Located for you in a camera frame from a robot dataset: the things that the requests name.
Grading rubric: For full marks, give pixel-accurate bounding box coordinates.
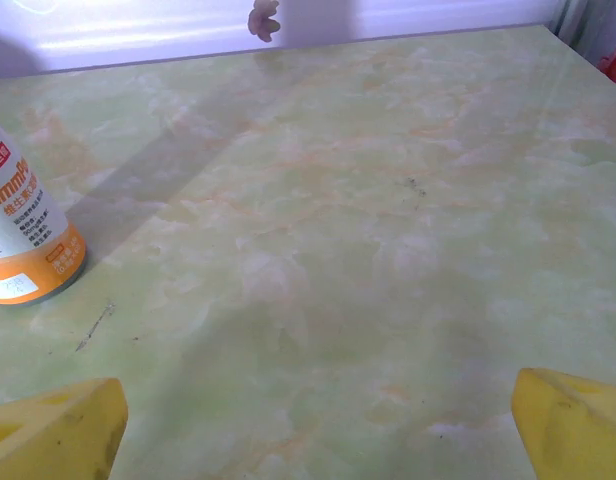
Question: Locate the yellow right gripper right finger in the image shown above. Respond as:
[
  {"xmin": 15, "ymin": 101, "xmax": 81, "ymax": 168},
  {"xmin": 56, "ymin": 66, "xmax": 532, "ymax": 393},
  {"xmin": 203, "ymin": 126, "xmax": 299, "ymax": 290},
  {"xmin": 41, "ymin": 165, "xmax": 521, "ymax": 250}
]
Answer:
[{"xmin": 511, "ymin": 367, "xmax": 616, "ymax": 480}]

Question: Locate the orange capped vitamin bottle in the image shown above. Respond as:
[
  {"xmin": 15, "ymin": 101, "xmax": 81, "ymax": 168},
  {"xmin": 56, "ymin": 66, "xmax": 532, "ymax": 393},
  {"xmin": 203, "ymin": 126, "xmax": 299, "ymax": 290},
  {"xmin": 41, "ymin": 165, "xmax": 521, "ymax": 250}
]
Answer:
[{"xmin": 0, "ymin": 113, "xmax": 88, "ymax": 307}]

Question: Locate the aluminium profile frame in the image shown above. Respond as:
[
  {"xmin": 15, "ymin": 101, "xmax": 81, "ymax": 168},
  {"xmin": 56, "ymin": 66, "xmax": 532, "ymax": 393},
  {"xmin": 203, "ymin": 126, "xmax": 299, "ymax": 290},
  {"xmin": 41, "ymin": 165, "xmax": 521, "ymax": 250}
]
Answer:
[{"xmin": 550, "ymin": 0, "xmax": 589, "ymax": 49}]

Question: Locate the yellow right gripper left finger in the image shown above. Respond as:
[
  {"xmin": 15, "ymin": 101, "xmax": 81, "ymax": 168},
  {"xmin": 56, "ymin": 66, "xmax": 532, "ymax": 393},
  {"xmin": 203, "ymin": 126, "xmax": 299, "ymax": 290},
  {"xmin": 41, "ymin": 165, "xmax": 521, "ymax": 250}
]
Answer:
[{"xmin": 0, "ymin": 377, "xmax": 129, "ymax": 480}]

